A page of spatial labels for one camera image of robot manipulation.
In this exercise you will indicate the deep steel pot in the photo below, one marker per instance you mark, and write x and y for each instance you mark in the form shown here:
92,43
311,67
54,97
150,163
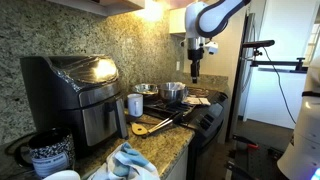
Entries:
171,92

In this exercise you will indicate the shallow steel bowl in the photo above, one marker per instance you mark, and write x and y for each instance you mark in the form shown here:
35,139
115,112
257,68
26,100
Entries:
145,89

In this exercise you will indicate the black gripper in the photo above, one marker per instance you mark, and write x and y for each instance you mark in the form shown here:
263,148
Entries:
195,54

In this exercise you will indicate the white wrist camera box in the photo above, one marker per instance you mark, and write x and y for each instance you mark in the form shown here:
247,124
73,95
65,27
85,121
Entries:
212,47

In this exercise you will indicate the white wall outlet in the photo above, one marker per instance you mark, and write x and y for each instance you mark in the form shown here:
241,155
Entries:
177,65

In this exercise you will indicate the white upper cabinet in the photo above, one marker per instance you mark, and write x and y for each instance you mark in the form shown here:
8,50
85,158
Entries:
100,6

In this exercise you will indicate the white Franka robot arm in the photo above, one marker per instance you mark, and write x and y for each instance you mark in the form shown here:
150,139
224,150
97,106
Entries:
213,16

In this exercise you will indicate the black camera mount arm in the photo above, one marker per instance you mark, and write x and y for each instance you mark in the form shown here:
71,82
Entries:
276,62

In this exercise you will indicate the black white patterned mug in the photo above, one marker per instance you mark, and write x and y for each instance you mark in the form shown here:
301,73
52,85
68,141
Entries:
50,156

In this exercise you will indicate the black stove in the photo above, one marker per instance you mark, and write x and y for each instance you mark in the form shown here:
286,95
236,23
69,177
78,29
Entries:
206,140

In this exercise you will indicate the wooden spatula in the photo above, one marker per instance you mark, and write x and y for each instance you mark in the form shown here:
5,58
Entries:
139,129

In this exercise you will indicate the patterned kitchen towel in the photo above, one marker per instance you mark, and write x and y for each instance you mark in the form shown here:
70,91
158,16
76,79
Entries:
196,101

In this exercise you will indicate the window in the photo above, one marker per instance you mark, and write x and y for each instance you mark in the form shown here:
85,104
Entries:
313,43

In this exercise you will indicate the black steel air fryer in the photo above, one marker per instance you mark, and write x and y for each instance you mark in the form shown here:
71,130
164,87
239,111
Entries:
66,100

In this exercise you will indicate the blue white dish towel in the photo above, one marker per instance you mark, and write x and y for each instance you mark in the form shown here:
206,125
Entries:
126,165

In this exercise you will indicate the white cup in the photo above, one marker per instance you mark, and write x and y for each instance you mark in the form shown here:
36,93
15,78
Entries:
63,175

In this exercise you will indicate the black external camera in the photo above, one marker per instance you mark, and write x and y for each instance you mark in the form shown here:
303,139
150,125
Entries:
258,43

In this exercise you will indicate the white ceramic mug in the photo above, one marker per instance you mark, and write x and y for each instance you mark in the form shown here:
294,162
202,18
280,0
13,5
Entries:
135,105

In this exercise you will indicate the dark robot mounting platform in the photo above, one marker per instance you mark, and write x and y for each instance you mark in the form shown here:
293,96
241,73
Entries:
256,163

